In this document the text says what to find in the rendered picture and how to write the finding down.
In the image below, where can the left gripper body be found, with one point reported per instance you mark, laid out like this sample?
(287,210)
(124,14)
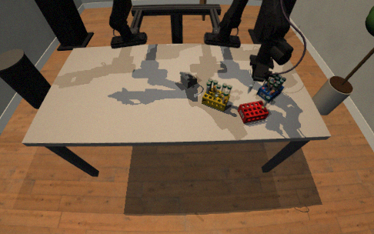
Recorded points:
(261,64)

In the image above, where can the blue tube rack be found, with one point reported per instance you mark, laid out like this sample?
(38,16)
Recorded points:
(262,93)

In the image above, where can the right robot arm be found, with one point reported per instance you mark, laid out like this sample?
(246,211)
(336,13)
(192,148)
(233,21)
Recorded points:
(115,22)

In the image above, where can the yellow tube rack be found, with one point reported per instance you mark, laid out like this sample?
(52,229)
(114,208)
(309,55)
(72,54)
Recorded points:
(217,104)

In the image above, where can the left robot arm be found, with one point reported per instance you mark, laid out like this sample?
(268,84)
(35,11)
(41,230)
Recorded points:
(276,27)

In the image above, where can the red tube rack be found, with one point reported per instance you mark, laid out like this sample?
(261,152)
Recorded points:
(257,111)

